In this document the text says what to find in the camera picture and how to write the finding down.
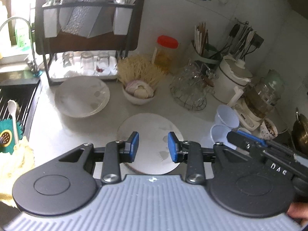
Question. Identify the white drip tray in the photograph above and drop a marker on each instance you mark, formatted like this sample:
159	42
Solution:
65	73

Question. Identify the yellow cloth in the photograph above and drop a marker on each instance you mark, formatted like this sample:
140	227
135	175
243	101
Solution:
14	166

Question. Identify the bundle of chopsticks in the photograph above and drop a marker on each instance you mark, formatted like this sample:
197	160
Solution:
201	36

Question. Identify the black sink drain rack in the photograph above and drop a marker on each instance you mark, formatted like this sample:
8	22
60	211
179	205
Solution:
14	91

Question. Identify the hanging kitchen utensils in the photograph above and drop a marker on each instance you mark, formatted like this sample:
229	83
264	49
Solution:
240	41

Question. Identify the white lidded pot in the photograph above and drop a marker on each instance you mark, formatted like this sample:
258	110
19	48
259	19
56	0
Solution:
228	81

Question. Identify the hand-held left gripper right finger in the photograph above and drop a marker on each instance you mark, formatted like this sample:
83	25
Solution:
172	149

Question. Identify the brown wooden coaster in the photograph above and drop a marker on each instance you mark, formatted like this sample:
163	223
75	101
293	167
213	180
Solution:
208	81

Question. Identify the deep white leaf-print plate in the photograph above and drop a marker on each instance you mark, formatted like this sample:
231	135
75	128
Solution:
79	96

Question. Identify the textured glass plate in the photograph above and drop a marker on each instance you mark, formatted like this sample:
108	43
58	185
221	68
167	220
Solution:
77	12
98	21

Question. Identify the black dish rack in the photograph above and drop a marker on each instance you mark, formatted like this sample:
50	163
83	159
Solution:
84	4

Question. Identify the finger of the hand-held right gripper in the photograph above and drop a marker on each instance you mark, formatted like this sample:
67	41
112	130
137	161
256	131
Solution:
250	138

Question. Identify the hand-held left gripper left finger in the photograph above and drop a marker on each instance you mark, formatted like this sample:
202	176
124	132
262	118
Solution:
134	146

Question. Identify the speckled white cup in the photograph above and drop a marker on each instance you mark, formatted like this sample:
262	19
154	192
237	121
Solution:
268	130

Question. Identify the white bowl with garlic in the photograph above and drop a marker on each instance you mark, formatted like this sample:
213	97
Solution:
138	100

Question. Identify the brown cutting board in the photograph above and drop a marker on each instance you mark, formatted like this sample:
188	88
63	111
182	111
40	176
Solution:
72	43

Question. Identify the person's right hand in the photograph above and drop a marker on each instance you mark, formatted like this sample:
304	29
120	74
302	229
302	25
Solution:
298	213

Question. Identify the green soap bottle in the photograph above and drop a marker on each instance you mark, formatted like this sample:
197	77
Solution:
22	36

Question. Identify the metal faucet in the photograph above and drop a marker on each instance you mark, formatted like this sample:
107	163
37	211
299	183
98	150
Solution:
31	41

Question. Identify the white kettle base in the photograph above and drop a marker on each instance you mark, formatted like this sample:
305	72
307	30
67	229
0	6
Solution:
247	120

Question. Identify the clear drinking glass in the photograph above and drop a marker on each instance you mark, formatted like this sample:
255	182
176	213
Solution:
87	60
68	59
104	60

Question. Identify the black wall socket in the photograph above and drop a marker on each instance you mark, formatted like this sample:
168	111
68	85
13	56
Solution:
257	40

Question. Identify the pile of glass cups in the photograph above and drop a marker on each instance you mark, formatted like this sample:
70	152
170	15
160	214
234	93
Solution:
190	81

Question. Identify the translucent plastic cup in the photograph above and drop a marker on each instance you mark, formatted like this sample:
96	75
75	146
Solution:
226	115
220	134

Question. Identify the garlic bulb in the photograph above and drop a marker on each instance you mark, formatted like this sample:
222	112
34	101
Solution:
142	92

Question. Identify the green sink strainer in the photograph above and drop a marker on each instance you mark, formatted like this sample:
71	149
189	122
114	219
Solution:
6	137

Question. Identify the pale green container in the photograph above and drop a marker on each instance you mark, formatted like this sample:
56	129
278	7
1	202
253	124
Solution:
275	79

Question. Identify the pale green chopstick holder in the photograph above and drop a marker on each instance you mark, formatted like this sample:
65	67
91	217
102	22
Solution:
199	55

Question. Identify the plastic jar with red lid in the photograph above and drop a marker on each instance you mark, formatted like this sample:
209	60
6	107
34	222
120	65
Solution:
166	55

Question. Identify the white utensil holder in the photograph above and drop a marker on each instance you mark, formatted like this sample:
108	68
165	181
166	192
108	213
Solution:
50	24
122	21

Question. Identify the purple shallot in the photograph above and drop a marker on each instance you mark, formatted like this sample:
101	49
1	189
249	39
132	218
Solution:
132	85

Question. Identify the long white plastic spoon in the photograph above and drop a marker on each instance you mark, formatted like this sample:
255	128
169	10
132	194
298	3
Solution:
12	105

